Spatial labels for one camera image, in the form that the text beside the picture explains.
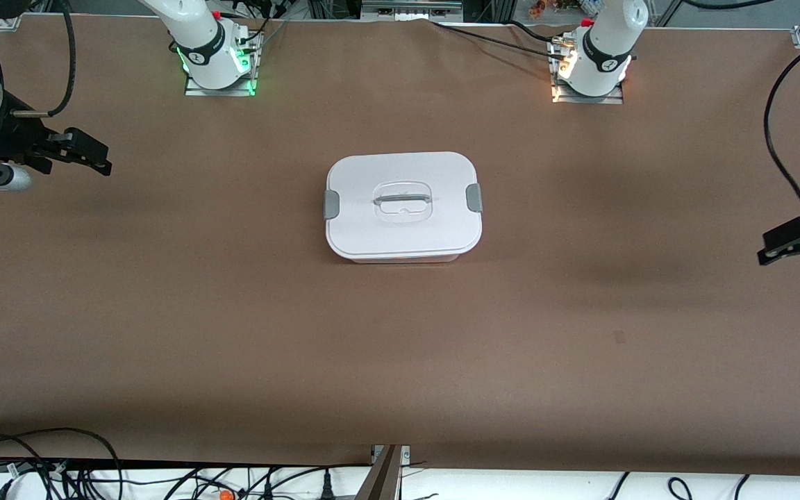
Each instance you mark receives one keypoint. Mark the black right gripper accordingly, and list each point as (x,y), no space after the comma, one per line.
(10,137)

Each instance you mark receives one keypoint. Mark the white box lid grey clips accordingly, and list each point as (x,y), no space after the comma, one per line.
(400,236)

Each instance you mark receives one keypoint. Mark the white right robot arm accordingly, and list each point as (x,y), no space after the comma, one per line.
(198,42)

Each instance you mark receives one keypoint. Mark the pink translucent plastic box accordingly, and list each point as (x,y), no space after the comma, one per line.
(407,259)

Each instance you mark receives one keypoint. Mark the small orange figurine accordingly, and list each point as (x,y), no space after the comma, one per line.
(537,8)

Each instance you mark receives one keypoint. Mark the grey device with ports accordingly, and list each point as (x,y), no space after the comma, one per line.
(410,8)

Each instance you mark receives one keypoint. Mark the small orange object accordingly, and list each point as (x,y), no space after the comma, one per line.
(225,495)

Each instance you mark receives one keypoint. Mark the black power plug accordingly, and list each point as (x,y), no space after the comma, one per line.
(327,489)

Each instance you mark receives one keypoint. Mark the aluminium profile leg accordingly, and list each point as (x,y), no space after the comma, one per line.
(380,482)

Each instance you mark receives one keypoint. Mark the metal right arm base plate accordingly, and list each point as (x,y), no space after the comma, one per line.
(219,92)

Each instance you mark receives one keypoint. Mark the small metal corner bracket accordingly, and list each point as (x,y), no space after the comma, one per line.
(10,22)

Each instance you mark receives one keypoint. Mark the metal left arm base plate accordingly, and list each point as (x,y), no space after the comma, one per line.
(587,100)

